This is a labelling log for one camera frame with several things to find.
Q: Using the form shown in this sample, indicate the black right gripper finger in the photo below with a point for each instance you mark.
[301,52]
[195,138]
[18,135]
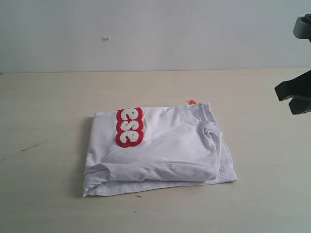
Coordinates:
[299,105]
[299,87]

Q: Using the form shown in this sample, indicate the white t-shirt red lettering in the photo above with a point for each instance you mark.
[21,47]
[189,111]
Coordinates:
[145,148]

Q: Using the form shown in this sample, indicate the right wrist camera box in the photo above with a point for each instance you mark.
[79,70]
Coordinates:
[302,27]

